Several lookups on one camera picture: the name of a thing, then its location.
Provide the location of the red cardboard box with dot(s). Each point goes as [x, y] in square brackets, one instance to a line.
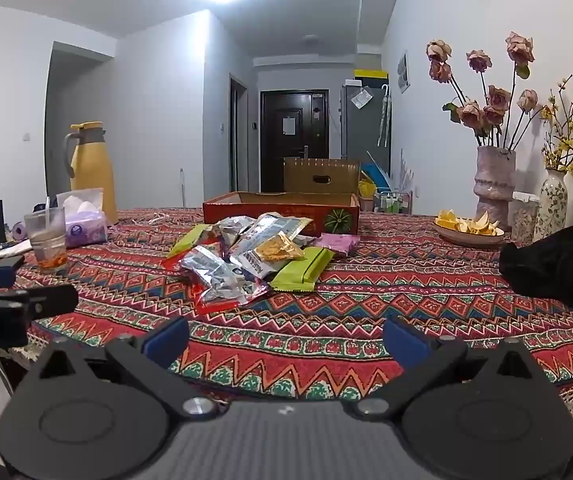
[286, 212]

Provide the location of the white mop stick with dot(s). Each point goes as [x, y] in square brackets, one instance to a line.
[182, 190]

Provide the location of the white plastic bag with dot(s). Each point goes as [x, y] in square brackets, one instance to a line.
[363, 98]

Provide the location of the yellow bag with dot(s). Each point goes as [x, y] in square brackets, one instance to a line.
[366, 189]

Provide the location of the bowl of orange peels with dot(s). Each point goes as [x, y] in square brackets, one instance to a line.
[466, 238]

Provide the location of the yellow flower branches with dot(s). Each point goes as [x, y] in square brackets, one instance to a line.
[563, 152]

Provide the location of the purple roll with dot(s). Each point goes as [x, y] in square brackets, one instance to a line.
[20, 231]

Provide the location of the white paper notice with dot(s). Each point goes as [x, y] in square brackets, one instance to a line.
[288, 125]

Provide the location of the framed wall picture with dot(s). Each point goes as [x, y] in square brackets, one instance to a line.
[404, 72]

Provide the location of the yellow thermos jug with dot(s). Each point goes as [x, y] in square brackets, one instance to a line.
[91, 170]

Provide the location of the grey side door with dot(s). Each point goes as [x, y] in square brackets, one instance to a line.
[239, 135]

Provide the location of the grey refrigerator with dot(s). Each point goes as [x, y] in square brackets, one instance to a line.
[361, 130]

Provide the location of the floral white vase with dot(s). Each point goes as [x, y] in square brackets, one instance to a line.
[551, 205]

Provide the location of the pink snack packet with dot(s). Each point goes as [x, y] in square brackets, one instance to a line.
[339, 244]

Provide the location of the pink ceramic vase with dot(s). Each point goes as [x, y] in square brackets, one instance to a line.
[493, 190]

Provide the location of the dark entrance door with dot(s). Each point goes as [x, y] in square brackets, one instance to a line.
[274, 150]

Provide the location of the pile of silver snack packets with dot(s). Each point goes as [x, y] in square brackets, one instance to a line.
[216, 272]

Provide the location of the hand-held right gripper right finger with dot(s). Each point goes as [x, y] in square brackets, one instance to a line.
[404, 340]

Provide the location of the folded umbrella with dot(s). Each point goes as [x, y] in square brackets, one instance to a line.
[384, 115]

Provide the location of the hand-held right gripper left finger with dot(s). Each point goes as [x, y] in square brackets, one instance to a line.
[166, 341]

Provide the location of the yellow and black box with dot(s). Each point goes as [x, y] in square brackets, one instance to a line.
[371, 75]

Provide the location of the bunch of dried pink roses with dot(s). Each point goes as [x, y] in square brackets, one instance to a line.
[471, 114]

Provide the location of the yellow cracker packet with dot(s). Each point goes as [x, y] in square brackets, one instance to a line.
[279, 249]

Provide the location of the clear storage jar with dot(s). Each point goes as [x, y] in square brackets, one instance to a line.
[523, 217]

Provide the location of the purple tissue pack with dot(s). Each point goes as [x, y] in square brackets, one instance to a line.
[86, 227]

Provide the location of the blue bag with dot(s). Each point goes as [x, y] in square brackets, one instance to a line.
[379, 172]

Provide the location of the glass cup with straw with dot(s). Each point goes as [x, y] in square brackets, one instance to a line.
[46, 240]

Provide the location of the black cloth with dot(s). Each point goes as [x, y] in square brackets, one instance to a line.
[556, 265]

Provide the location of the patterned red tablecloth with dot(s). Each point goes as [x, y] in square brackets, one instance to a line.
[346, 305]

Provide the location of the green snack packet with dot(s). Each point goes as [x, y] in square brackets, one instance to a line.
[186, 242]
[302, 270]

